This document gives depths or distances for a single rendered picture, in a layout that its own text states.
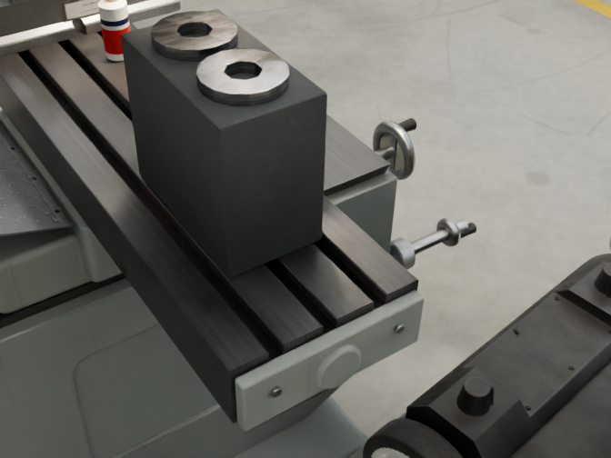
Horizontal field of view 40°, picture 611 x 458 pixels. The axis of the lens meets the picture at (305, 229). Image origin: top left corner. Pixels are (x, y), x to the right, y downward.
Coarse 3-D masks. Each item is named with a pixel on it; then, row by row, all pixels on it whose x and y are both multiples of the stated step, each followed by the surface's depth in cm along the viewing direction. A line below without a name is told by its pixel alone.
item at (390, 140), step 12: (408, 120) 156; (384, 132) 157; (396, 132) 153; (384, 144) 160; (396, 144) 156; (408, 144) 153; (384, 156) 156; (396, 156) 157; (408, 156) 153; (396, 168) 159; (408, 168) 155
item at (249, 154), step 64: (128, 64) 89; (192, 64) 83; (256, 64) 81; (192, 128) 80; (256, 128) 77; (320, 128) 82; (192, 192) 86; (256, 192) 82; (320, 192) 87; (256, 256) 87
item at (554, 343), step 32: (576, 288) 134; (608, 288) 132; (544, 320) 132; (576, 320) 132; (608, 320) 131; (480, 352) 127; (512, 352) 126; (544, 352) 127; (576, 352) 127; (608, 352) 128; (448, 384) 120; (480, 384) 114; (512, 384) 122; (544, 384) 122; (576, 384) 123; (608, 384) 125; (416, 416) 119; (448, 416) 114; (480, 416) 114; (512, 416) 116; (544, 416) 118; (576, 416) 120; (608, 416) 120; (480, 448) 112; (512, 448) 114; (544, 448) 116; (576, 448) 116; (608, 448) 116
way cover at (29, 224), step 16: (0, 128) 121; (0, 144) 117; (16, 144) 118; (0, 160) 113; (16, 160) 114; (0, 176) 110; (16, 176) 111; (32, 176) 112; (0, 192) 107; (16, 192) 108; (32, 192) 109; (48, 192) 110; (0, 208) 104; (16, 208) 105; (32, 208) 106; (48, 208) 106; (64, 208) 107; (0, 224) 101; (16, 224) 102; (32, 224) 102; (48, 224) 103; (64, 224) 104
